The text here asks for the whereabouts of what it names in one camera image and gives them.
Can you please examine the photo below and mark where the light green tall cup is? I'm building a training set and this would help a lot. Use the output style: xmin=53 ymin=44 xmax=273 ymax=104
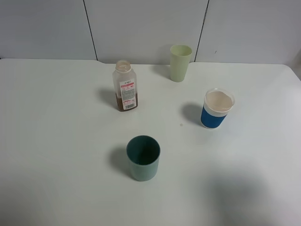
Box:
xmin=170 ymin=45 xmax=192 ymax=82

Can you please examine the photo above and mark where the clear plastic drink bottle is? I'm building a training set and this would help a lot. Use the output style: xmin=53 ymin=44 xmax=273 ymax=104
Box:
xmin=112 ymin=60 xmax=138 ymax=112

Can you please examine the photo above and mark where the blue sleeved paper cup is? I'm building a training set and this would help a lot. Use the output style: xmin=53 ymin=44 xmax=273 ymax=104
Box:
xmin=200 ymin=88 xmax=235 ymax=129

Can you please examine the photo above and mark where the teal green cup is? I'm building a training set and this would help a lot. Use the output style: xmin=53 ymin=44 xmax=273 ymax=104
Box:
xmin=126 ymin=135 xmax=161 ymax=181

